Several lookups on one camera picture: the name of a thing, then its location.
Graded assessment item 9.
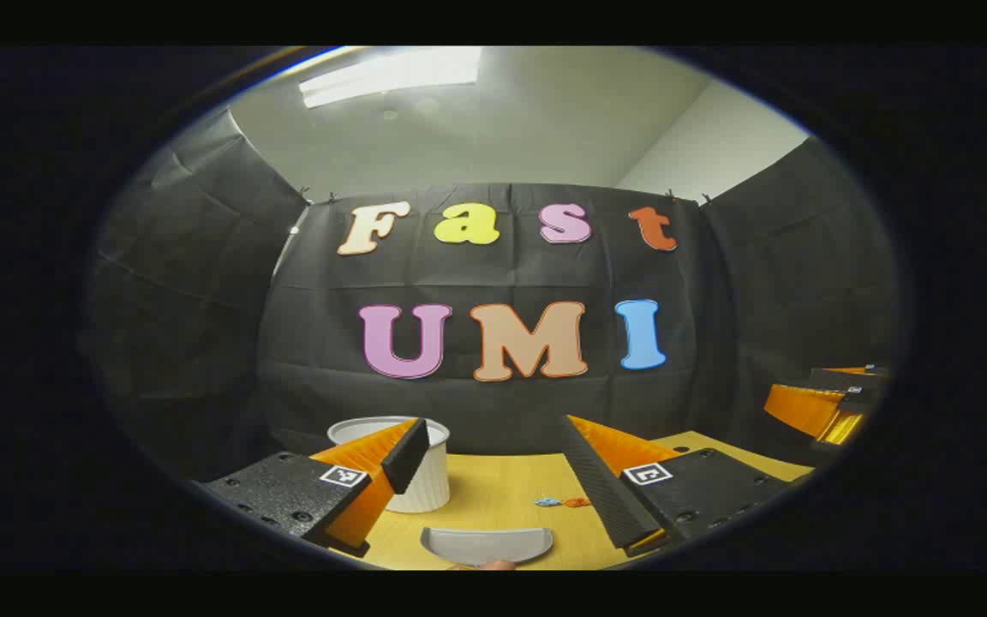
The white ribbed garbage bin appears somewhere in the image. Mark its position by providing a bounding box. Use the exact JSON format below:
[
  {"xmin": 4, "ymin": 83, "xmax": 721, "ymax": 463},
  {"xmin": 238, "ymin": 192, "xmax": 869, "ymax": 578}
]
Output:
[{"xmin": 326, "ymin": 416, "xmax": 452, "ymax": 515}]

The ceiling light panel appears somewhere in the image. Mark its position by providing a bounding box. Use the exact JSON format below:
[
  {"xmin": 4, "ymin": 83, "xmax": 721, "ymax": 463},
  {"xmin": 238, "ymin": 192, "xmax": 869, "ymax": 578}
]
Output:
[{"xmin": 299, "ymin": 46, "xmax": 484, "ymax": 110}]

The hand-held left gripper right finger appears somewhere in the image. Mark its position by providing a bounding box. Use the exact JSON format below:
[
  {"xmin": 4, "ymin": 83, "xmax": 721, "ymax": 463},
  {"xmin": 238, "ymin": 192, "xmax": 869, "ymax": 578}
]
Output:
[{"xmin": 559, "ymin": 414, "xmax": 793, "ymax": 558}]

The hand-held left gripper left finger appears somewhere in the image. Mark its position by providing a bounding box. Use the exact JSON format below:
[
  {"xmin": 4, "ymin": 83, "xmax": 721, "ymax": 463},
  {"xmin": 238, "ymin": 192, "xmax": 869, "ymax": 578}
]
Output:
[{"xmin": 192, "ymin": 416, "xmax": 431, "ymax": 560}]

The wooden desktop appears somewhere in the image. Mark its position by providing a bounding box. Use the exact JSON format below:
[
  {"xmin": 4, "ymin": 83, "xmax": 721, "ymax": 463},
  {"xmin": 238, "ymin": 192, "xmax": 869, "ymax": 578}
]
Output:
[{"xmin": 356, "ymin": 430, "xmax": 816, "ymax": 572}]

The grey plastic dustpan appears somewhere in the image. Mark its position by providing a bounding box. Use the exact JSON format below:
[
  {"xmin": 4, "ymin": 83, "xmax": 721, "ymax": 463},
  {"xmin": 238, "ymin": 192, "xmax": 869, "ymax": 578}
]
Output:
[{"xmin": 419, "ymin": 526, "xmax": 554, "ymax": 568}]

